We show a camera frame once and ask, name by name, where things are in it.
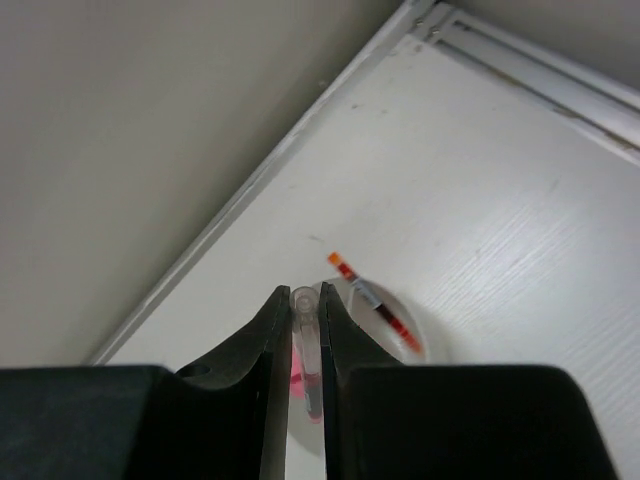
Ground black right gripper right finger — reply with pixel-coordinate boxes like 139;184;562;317
319;282;400;479

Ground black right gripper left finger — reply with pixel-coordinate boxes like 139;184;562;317
177;286;291;479

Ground aluminium table rail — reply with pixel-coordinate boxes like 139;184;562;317
93;1;639;367

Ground pink highlighter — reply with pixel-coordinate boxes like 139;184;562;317
290;348;305;399

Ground white round divided container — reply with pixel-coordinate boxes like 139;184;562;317
285;277;451;479

